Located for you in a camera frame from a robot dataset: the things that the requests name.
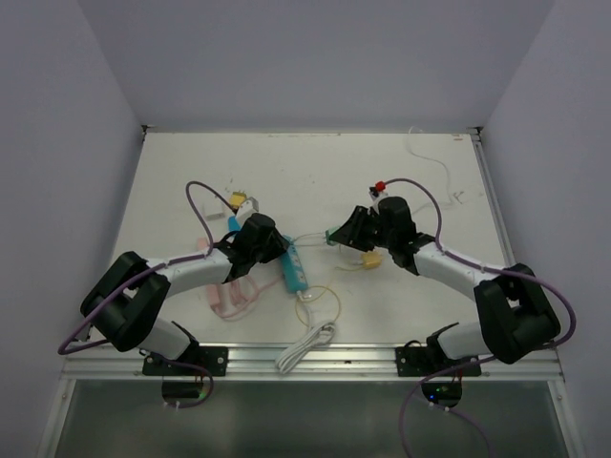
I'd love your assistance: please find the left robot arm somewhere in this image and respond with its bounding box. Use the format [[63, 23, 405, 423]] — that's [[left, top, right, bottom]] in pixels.
[[80, 213, 289, 375]]

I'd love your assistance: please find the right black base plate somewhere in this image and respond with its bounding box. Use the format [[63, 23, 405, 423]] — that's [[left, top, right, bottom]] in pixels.
[[394, 342, 477, 377]]

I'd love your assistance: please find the aluminium rail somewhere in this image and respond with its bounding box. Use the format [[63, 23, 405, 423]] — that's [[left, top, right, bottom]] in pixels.
[[61, 343, 563, 382]]

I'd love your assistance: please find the green plug adapter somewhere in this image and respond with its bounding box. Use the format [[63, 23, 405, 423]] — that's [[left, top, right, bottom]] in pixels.
[[325, 229, 338, 246]]

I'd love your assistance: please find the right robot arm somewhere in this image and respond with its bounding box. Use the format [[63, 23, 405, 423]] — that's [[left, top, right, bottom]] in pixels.
[[329, 197, 560, 375]]

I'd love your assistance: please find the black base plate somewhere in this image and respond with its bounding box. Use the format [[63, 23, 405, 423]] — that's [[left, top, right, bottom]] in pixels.
[[142, 344, 228, 377], [394, 342, 477, 377]]

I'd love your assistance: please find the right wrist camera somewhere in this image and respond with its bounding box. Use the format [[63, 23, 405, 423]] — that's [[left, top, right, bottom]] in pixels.
[[369, 180, 388, 201]]

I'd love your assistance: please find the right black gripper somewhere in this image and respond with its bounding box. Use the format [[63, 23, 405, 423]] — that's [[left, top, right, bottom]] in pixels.
[[330, 206, 395, 253]]

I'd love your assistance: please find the white plug adapter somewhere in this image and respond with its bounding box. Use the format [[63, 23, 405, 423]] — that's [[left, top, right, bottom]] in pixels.
[[202, 200, 225, 220]]

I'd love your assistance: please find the blue plug adapter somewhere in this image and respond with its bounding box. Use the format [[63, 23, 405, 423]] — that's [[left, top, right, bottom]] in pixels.
[[227, 216, 241, 233]]

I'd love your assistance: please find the thin white cable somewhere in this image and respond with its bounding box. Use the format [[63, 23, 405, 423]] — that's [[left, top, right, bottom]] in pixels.
[[290, 126, 467, 245]]

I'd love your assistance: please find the pink power strip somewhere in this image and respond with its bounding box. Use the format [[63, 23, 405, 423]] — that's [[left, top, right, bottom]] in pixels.
[[196, 237, 281, 322]]

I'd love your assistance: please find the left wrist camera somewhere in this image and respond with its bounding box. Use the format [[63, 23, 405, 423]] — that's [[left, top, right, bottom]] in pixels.
[[235, 198, 259, 226]]

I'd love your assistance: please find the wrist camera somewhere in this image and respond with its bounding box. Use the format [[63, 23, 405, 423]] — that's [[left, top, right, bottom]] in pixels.
[[369, 180, 388, 201], [235, 198, 259, 226]]

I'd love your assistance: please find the yellow plug adapter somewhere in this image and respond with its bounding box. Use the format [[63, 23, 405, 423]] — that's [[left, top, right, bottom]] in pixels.
[[228, 192, 248, 209]]

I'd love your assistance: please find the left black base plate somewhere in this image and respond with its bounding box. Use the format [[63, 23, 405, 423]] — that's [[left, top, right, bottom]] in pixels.
[[142, 344, 228, 377]]

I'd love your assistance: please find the teal power strip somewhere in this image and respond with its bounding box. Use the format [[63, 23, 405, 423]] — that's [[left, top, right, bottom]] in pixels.
[[280, 236, 309, 294]]

